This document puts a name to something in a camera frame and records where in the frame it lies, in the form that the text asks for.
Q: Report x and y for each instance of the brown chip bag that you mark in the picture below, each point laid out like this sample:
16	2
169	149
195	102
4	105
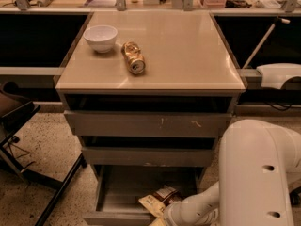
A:
158	201

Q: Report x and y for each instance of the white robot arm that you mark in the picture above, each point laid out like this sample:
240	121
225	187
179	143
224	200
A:
257	162

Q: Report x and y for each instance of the grey drawer cabinet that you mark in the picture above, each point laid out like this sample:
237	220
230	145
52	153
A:
188	70

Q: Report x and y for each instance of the grey top drawer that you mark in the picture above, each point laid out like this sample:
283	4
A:
146	124

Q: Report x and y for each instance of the grey drawer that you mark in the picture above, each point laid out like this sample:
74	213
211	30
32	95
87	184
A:
147	157
146	124
120	187

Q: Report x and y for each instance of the grey middle drawer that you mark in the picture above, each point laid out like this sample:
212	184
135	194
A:
147	157

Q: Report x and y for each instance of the grey bottom drawer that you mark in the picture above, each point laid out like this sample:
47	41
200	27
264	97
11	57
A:
120	187

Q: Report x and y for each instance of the crushed gold soda can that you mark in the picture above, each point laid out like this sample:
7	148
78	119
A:
135	62

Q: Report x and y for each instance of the white ceramic bowl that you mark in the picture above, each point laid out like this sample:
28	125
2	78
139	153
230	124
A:
101	38

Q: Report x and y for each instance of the white curved chair armrest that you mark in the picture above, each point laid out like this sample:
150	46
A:
277	74

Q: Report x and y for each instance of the black office chair base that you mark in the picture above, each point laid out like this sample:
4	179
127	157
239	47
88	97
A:
295	197

